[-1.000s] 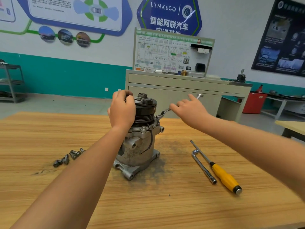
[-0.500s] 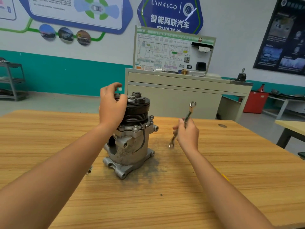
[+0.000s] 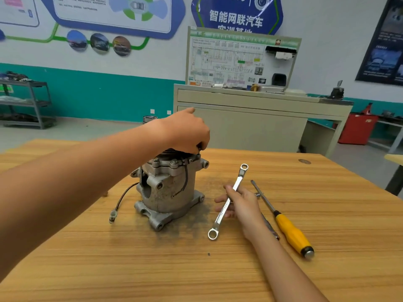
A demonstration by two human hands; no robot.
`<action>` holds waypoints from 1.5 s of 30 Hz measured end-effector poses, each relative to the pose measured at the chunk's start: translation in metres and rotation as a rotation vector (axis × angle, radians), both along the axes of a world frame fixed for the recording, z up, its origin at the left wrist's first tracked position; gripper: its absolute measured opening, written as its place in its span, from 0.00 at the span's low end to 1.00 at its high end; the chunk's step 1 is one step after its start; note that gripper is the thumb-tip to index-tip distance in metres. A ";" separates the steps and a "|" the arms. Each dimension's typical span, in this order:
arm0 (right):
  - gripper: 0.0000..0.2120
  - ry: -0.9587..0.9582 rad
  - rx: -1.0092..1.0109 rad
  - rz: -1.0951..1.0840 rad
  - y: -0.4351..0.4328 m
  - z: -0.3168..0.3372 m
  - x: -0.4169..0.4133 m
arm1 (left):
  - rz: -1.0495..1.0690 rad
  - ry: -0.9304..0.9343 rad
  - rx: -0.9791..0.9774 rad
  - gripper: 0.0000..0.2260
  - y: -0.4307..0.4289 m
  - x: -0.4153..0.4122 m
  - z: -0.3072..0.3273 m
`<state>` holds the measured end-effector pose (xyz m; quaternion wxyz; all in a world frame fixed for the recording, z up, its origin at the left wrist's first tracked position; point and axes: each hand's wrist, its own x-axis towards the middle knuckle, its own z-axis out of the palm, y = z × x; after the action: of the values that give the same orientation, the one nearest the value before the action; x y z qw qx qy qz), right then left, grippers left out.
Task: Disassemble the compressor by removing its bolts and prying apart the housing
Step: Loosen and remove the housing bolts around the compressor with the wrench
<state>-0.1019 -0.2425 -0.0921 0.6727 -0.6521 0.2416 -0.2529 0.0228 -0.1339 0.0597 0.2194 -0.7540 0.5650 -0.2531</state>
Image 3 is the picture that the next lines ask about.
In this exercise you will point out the red cabinet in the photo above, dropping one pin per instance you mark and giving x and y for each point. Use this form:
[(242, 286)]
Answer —
[(357, 130)]

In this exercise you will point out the dark round table grommet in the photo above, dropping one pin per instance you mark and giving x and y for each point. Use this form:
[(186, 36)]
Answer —
[(305, 161)]

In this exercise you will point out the grey metal compressor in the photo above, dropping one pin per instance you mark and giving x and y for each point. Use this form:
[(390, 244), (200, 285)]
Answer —
[(167, 188)]

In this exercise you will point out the person's right hand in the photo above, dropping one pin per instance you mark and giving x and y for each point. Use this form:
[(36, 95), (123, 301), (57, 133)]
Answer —
[(242, 210)]

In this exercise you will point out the round photo wall decal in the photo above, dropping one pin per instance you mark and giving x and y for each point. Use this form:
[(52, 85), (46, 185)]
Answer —
[(77, 40), (121, 46), (99, 43)]

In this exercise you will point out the white wiring display board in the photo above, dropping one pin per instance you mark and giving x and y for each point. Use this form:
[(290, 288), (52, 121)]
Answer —
[(220, 59)]

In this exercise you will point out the small black device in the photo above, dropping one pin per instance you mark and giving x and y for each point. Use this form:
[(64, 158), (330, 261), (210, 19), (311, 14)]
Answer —
[(337, 92)]

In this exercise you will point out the wooden side table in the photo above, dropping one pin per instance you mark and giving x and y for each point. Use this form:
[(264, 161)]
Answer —
[(396, 173)]

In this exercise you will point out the person's left forearm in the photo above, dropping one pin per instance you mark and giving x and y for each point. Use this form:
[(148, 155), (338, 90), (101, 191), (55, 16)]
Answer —
[(69, 191)]

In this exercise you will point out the beige workbench cabinet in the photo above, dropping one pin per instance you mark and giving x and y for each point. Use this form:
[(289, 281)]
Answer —
[(264, 116)]

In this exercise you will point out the grey metal shelf cart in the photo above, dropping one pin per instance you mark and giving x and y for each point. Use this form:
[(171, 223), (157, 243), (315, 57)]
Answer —
[(28, 102)]

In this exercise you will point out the person's right forearm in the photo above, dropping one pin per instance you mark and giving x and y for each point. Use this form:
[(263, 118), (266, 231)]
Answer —
[(286, 270)]

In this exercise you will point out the silver combination wrench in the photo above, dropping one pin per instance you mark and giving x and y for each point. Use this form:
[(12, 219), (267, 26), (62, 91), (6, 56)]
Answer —
[(239, 176)]

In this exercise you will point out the person's left hand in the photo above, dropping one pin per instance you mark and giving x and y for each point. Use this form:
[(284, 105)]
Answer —
[(186, 132)]

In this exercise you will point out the dark wall poster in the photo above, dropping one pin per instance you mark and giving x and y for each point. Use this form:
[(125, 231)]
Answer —
[(384, 44)]

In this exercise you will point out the blue hexagon wall sign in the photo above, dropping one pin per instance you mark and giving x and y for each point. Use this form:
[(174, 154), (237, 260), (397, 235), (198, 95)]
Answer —
[(236, 9)]

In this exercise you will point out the blue rounded infographic panel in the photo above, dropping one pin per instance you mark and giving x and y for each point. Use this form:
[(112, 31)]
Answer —
[(91, 12)]

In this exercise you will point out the white infographic wall panel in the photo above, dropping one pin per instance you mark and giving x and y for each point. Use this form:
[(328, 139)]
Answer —
[(17, 9)]

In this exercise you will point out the silver L-shaped socket wrench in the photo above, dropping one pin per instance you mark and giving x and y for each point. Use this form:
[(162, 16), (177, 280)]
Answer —
[(272, 229)]

